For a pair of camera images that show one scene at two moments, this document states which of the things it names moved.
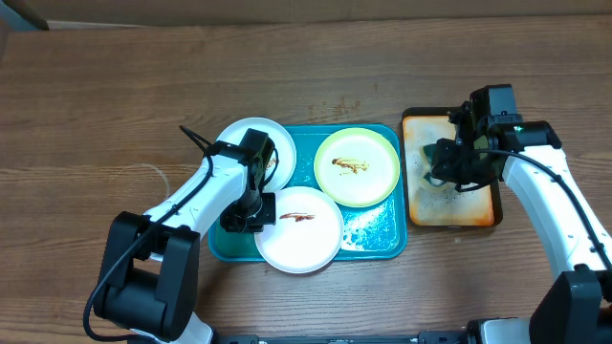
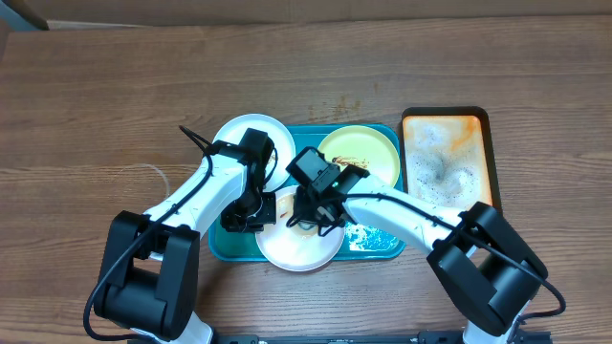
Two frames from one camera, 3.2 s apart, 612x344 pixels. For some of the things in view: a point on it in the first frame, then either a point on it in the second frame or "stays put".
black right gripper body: [458, 167] → [311, 213]
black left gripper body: [251, 213] stays put
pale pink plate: [308, 232] stays put
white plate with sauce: [237, 131] stays put
